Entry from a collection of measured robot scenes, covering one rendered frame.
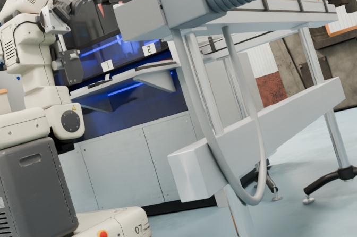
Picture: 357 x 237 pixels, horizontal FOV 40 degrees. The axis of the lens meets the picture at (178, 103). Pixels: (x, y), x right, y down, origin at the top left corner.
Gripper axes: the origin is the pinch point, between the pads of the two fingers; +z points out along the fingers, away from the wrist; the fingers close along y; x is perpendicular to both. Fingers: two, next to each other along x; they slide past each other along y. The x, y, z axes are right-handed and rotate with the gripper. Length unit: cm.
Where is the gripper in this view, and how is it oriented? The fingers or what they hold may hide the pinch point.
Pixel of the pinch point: (111, 15)
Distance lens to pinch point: 289.0
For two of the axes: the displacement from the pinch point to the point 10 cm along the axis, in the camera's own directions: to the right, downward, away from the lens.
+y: -9.9, 1.3, -0.8
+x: 0.9, 0.4, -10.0
